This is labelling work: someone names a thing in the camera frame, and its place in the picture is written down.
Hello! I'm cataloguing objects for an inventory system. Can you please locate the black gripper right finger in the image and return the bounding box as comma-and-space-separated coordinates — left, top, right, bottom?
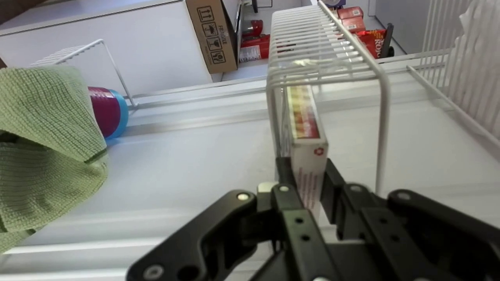
318, 158, 500, 281

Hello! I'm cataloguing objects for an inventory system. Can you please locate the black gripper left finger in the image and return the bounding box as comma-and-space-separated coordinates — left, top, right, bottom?
126, 154, 340, 281

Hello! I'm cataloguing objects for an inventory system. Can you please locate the red white playing cards case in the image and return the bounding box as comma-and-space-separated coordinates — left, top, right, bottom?
284, 84, 329, 215

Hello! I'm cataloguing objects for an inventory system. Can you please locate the white panel door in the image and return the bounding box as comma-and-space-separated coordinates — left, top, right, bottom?
0, 48, 500, 281

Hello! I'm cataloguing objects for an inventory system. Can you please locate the blue plastic cup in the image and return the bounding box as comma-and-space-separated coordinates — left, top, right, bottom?
108, 89, 131, 140

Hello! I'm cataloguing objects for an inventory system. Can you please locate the pink plastic cup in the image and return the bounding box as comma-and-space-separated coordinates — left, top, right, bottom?
86, 86, 122, 139

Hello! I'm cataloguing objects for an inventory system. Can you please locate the red snack bag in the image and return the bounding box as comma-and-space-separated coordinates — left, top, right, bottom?
358, 28, 387, 59

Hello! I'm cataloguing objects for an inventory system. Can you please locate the green cloth towel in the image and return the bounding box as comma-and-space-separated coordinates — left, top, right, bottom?
0, 64, 111, 256

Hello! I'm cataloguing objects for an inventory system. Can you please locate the cardboard wine glass box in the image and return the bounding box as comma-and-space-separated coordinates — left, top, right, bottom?
184, 0, 239, 75

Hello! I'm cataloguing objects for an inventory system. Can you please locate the orange cardboard box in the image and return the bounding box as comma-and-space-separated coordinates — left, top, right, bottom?
340, 17, 367, 34
336, 5, 365, 22

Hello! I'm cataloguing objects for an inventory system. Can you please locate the white cabinet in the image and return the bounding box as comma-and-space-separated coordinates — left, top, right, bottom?
0, 0, 215, 98

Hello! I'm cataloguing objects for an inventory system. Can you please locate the white wire door rack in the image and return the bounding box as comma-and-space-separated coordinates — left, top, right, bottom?
29, 0, 500, 195

